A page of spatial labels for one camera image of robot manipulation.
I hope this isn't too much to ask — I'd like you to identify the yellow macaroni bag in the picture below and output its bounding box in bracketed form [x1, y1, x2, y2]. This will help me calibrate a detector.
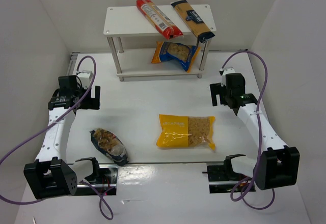
[156, 114, 215, 150]

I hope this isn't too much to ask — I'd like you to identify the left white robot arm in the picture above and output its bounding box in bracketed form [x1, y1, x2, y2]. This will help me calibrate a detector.
[23, 71, 100, 200]

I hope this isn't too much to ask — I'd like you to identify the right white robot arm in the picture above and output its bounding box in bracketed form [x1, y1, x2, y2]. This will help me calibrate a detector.
[210, 68, 300, 190]

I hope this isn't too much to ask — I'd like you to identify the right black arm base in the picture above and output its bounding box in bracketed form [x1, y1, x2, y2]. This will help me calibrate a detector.
[202, 162, 245, 194]

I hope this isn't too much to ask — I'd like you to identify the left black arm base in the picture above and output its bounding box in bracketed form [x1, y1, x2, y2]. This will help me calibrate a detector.
[75, 164, 118, 196]

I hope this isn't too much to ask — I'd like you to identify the dark mixed pasta bag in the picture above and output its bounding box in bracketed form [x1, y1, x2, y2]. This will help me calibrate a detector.
[90, 128, 129, 166]

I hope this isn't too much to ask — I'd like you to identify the blue yellow pasta bag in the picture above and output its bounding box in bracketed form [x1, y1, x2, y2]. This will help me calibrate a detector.
[151, 41, 200, 73]

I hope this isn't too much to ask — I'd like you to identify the red spaghetti package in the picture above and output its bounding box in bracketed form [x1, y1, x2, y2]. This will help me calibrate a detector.
[136, 0, 183, 40]

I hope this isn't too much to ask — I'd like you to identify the tan and blue spaghetti package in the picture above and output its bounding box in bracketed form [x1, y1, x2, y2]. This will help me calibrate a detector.
[171, 0, 215, 43]

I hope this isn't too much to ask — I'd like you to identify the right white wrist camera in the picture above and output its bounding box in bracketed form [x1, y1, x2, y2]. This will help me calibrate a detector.
[219, 67, 235, 76]

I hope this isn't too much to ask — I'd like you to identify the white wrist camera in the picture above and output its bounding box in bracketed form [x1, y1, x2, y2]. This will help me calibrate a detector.
[219, 67, 235, 76]
[76, 70, 93, 89]

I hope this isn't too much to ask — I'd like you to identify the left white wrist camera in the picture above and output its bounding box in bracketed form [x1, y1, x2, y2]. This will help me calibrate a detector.
[76, 70, 93, 89]

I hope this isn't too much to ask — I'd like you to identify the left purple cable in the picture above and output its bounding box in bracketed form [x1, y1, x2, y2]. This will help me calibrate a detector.
[0, 55, 114, 220]

